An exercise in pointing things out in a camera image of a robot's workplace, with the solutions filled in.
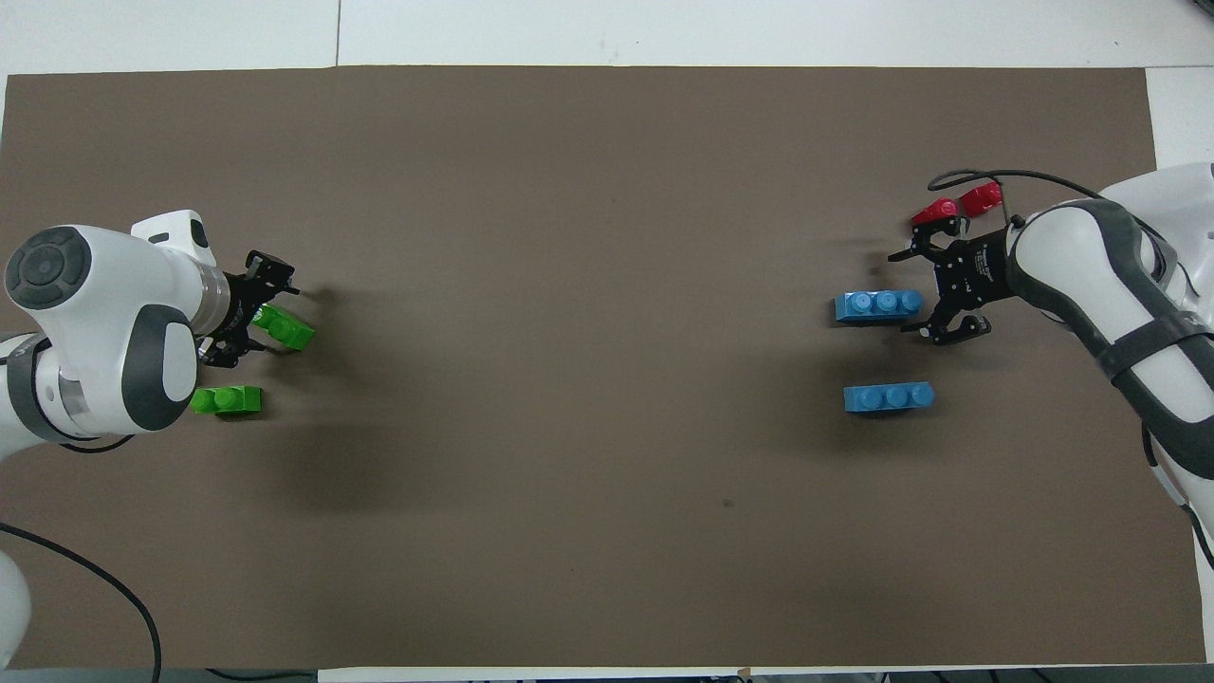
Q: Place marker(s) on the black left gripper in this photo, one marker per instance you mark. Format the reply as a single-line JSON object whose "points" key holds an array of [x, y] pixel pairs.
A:
{"points": [[242, 308]]}

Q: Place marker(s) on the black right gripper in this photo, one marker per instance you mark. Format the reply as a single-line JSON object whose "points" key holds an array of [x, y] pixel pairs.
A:
{"points": [[972, 275]]}

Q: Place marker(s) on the green two-stud toy brick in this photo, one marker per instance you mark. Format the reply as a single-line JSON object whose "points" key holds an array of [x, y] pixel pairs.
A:
{"points": [[232, 400], [287, 330]]}

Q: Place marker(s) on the blue three-stud toy brick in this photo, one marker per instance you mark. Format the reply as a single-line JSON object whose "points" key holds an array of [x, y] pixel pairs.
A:
{"points": [[877, 305], [887, 396]]}

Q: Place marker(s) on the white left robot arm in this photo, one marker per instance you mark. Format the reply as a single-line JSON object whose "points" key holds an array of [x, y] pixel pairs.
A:
{"points": [[104, 313]]}

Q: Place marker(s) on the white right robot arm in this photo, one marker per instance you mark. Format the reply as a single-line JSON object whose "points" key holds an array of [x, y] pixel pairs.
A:
{"points": [[1072, 256]]}

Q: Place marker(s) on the red single-stud toy brick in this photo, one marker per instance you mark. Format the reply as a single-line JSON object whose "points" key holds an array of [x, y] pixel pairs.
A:
{"points": [[937, 209], [982, 199]]}

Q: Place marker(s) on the brown paper table mat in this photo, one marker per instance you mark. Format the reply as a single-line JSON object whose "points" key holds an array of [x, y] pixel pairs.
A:
{"points": [[607, 237]]}

